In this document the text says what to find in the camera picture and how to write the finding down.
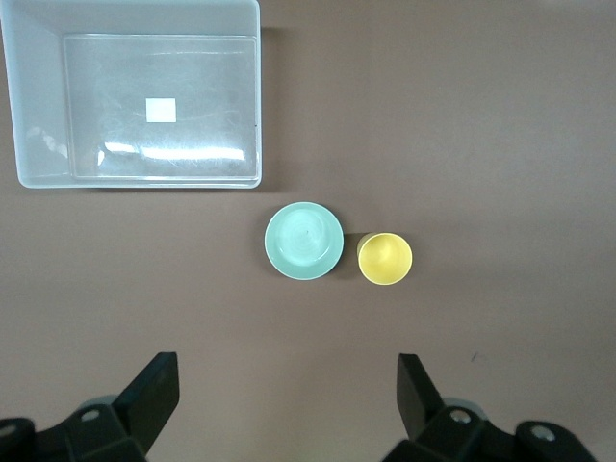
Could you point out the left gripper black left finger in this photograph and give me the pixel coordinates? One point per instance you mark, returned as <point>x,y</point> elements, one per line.
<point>144,404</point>

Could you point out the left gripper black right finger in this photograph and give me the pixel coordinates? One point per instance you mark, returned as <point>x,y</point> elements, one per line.
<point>423,409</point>

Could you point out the yellow cup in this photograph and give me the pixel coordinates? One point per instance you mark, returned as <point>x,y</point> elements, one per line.
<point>385,260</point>

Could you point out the green ceramic bowl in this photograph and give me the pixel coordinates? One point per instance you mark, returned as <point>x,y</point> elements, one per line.
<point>303,240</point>

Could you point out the clear plastic storage box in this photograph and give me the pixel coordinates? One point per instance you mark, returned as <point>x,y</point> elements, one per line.
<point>38,96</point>

